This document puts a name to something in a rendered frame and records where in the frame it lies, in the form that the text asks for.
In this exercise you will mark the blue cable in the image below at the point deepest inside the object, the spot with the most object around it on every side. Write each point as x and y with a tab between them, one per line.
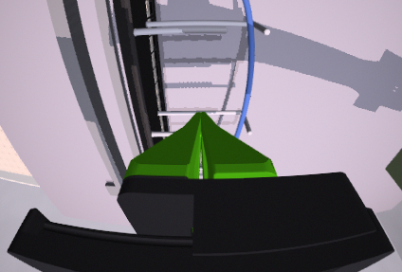
250	70

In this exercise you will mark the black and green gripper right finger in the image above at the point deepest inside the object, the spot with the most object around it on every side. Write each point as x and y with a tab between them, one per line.
226	156

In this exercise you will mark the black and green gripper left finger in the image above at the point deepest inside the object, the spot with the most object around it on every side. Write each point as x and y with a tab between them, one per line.
174	155

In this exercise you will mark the black patch panel rack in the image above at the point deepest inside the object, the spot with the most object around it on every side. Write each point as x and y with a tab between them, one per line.
145	89

